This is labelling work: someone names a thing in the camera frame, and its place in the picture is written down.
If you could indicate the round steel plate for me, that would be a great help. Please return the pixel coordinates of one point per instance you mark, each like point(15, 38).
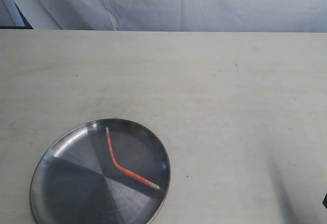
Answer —
point(75, 181)

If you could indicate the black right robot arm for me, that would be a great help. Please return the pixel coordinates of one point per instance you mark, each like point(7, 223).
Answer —
point(324, 202)

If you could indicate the black stand pole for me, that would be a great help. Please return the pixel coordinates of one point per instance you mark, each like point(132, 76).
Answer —
point(26, 23)

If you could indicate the thin orange straw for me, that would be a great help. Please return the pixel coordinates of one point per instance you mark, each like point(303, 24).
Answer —
point(126, 171)

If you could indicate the white backdrop cloth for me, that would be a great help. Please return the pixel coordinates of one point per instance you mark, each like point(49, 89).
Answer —
point(177, 15)

